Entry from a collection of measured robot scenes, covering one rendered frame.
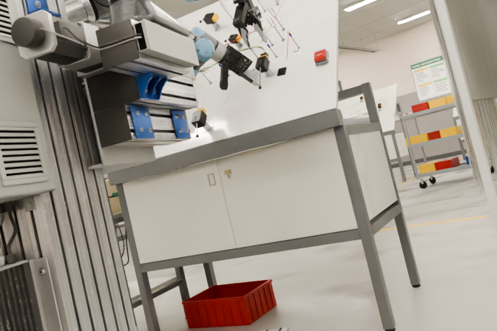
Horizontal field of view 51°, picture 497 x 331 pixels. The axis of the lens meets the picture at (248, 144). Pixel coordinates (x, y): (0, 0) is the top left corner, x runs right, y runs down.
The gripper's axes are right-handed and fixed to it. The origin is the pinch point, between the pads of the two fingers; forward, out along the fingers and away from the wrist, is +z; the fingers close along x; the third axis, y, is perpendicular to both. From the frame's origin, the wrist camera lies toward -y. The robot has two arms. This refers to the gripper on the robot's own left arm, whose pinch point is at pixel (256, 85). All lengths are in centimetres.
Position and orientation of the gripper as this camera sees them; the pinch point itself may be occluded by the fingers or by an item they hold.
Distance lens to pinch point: 219.2
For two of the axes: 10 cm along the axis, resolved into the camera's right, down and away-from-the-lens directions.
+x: -2.9, -3.6, 8.9
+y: 5.8, -8.0, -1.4
